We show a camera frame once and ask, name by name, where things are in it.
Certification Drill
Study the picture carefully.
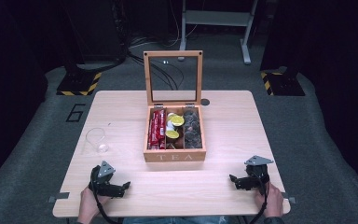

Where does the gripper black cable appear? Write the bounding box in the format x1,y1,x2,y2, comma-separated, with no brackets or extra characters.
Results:
89,166,120,224
248,174,270,224

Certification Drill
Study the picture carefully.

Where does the grey metal table bracket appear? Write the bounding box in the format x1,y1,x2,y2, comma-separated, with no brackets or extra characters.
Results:
48,191,71,204
281,191,297,205

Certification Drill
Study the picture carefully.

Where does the clear plastic cup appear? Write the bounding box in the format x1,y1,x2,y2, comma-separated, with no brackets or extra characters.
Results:
85,127,110,154

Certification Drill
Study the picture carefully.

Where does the black yellow striped stand base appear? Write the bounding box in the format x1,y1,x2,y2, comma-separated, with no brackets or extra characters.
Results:
259,70,306,97
56,71,103,97

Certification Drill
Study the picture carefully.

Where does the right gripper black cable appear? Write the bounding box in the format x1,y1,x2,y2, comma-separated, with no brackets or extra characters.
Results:
248,174,270,224

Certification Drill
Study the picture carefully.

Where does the wooden tea box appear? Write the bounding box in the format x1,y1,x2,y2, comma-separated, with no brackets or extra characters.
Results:
143,49,207,163

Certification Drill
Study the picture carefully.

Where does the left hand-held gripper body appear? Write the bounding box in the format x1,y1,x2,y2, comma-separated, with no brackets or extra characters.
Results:
88,160,126,199

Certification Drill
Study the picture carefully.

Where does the person's right hand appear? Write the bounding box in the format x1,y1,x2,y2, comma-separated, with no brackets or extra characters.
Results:
254,181,284,218

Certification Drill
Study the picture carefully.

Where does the pile of dark capsules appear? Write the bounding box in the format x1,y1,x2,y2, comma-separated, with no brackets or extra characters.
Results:
183,108,203,149

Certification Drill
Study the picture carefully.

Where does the person's left hand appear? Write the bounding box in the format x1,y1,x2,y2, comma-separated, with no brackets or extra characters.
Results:
76,186,112,224

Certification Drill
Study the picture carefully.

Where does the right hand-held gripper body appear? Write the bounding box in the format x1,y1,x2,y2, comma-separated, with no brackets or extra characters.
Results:
242,155,275,191

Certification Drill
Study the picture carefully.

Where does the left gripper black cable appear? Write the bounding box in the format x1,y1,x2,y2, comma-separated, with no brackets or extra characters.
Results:
89,166,120,224

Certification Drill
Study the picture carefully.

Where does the bundle of floor cables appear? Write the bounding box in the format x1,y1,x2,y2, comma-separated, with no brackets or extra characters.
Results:
125,35,187,91

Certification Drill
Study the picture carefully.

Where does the white metal stand frame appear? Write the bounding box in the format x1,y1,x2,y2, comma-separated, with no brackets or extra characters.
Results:
178,0,261,65

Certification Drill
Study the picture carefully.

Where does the bundle of red stick sachets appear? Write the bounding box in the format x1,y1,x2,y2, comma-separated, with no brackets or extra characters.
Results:
147,109,168,151

